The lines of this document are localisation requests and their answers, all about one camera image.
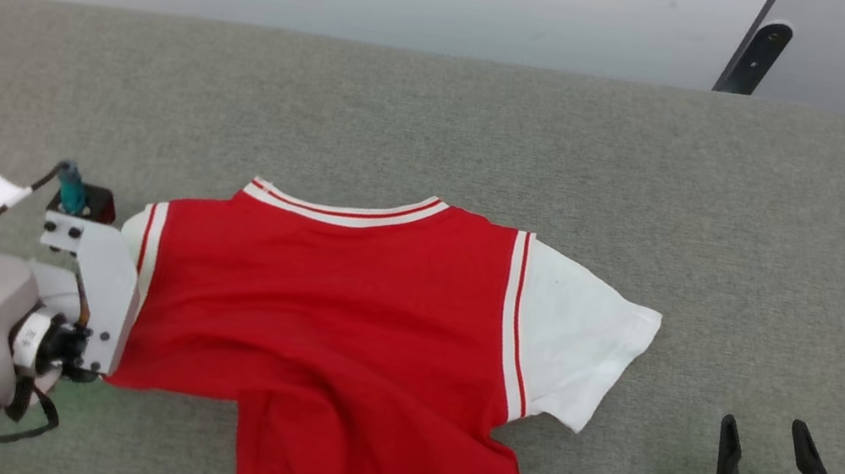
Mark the black door bracket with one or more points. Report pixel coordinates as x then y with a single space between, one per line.
759 57

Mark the red and white jersey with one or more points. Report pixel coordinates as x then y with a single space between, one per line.
372 332

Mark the dark grey door frame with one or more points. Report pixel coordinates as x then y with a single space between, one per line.
747 42

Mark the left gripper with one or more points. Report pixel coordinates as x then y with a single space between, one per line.
109 288

